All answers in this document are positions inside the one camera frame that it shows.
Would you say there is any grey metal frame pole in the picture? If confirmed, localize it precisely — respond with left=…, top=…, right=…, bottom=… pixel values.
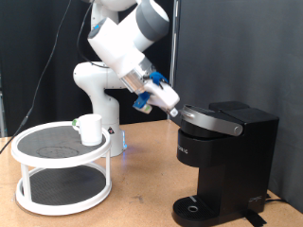
left=168, top=0, right=181, bottom=120

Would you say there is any black power cord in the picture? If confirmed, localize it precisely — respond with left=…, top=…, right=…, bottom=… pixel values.
left=264, top=193, right=290, bottom=204

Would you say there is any white mug with green tape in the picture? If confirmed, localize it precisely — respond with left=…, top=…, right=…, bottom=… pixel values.
left=71, top=113, right=104, bottom=147

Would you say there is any grey backdrop curtain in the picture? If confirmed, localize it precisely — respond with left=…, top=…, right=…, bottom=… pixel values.
left=171, top=0, right=303, bottom=214

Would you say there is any long black hanging cable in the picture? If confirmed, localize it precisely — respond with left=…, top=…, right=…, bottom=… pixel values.
left=0, top=0, right=73, bottom=154

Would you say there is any black Keurig coffee machine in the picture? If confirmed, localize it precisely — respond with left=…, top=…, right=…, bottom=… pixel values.
left=171, top=100, right=280, bottom=227

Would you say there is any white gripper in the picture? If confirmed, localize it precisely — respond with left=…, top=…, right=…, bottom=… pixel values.
left=143, top=79, right=181, bottom=118

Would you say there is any white two-tier turntable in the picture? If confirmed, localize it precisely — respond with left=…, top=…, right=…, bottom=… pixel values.
left=10, top=121, right=113, bottom=217

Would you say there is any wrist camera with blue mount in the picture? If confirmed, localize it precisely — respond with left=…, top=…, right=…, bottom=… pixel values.
left=132, top=92, right=153, bottom=114

